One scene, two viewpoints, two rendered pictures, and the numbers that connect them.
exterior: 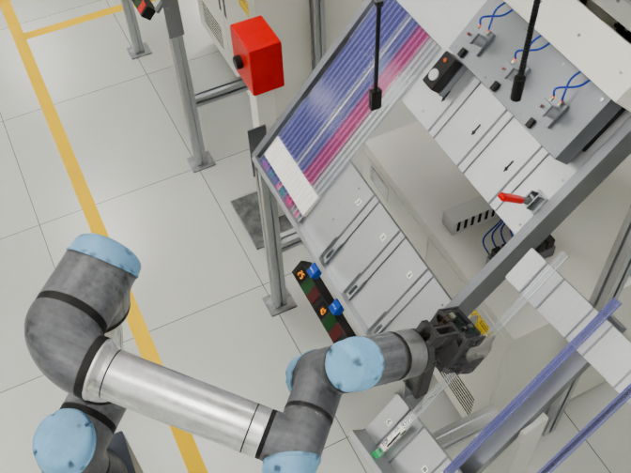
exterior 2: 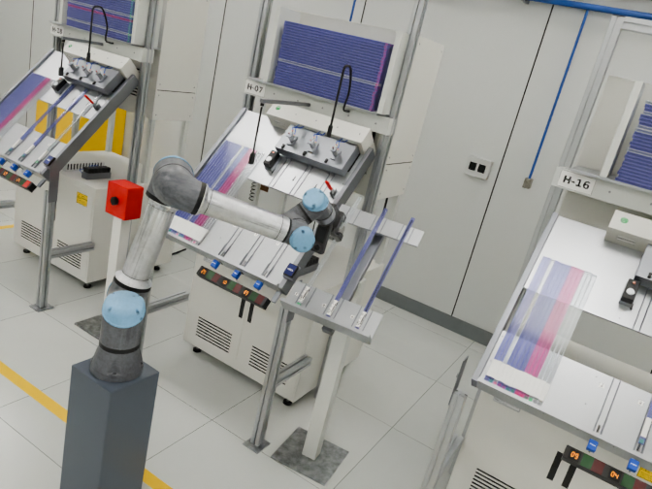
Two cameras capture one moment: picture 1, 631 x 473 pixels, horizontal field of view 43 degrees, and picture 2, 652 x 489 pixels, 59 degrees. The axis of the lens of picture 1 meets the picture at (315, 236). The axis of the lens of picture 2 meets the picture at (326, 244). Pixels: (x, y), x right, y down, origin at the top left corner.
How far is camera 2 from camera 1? 144 cm
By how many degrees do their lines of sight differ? 45
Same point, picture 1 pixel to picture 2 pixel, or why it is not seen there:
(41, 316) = (173, 168)
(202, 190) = (48, 319)
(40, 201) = not seen: outside the picture
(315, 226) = (209, 244)
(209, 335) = not seen: hidden behind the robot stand
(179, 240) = (43, 344)
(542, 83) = (326, 147)
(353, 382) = (321, 200)
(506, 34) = (302, 136)
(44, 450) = (116, 306)
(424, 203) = not seen: hidden behind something
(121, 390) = (221, 200)
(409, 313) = (283, 259)
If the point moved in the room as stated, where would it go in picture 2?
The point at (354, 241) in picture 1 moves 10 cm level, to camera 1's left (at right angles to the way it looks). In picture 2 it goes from (238, 242) to (214, 243)
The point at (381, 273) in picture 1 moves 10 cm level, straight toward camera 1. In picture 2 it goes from (260, 249) to (269, 259)
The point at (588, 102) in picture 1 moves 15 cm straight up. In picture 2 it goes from (348, 148) to (357, 112)
